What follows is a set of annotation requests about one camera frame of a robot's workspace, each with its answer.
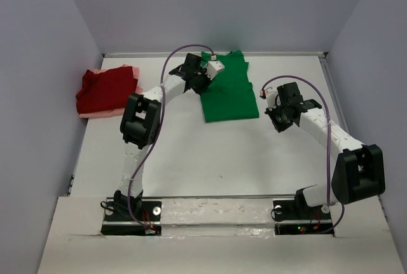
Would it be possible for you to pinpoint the green t shirt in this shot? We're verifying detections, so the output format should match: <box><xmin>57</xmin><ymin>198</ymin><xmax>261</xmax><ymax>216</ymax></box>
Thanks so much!
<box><xmin>200</xmin><ymin>50</ymin><xmax>259</xmax><ymax>123</ymax></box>

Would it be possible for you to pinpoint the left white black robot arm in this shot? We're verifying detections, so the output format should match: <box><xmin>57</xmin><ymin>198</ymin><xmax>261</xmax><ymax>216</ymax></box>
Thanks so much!
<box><xmin>113</xmin><ymin>53</ymin><xmax>224</xmax><ymax>222</ymax></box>

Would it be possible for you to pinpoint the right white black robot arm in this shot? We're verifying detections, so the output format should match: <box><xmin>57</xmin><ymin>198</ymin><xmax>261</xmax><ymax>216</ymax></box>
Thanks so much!
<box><xmin>260</xmin><ymin>82</ymin><xmax>385</xmax><ymax>218</ymax></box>

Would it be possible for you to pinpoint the folded pink t shirt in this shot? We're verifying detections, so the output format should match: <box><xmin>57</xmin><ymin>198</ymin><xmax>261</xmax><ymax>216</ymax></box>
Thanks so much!
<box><xmin>78</xmin><ymin>65</ymin><xmax>144</xmax><ymax>119</ymax></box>

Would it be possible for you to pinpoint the folded dark red t shirt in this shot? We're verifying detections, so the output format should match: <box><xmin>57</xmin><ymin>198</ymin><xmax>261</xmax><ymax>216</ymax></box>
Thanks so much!
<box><xmin>76</xmin><ymin>64</ymin><xmax>142</xmax><ymax>118</ymax></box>

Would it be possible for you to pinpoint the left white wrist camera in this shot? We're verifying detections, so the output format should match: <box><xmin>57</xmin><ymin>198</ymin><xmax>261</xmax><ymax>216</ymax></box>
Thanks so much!
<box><xmin>206</xmin><ymin>55</ymin><xmax>224</xmax><ymax>80</ymax></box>

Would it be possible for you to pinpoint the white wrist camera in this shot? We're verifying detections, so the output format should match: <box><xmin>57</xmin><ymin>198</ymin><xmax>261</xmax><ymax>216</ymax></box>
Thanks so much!
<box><xmin>206</xmin><ymin>55</ymin><xmax>224</xmax><ymax>80</ymax></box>
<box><xmin>260</xmin><ymin>87</ymin><xmax>279</xmax><ymax>111</ymax></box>

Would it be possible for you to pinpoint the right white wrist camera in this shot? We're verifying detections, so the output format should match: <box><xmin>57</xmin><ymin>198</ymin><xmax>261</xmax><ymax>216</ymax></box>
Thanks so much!
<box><xmin>260</xmin><ymin>87</ymin><xmax>279</xmax><ymax>111</ymax></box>

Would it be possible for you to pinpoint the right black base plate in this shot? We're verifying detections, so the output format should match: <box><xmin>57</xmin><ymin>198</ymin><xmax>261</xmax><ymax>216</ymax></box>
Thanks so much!
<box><xmin>270</xmin><ymin>200</ymin><xmax>335</xmax><ymax>236</ymax></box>

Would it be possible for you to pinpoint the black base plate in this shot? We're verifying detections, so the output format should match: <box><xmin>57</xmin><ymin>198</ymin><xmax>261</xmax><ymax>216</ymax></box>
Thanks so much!
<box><xmin>270</xmin><ymin>200</ymin><xmax>335</xmax><ymax>236</ymax></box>
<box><xmin>100</xmin><ymin>198</ymin><xmax>162</xmax><ymax>236</ymax></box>

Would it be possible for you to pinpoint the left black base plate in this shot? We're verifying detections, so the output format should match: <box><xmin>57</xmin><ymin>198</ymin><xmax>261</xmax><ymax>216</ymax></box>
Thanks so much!
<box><xmin>100</xmin><ymin>198</ymin><xmax>162</xmax><ymax>236</ymax></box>

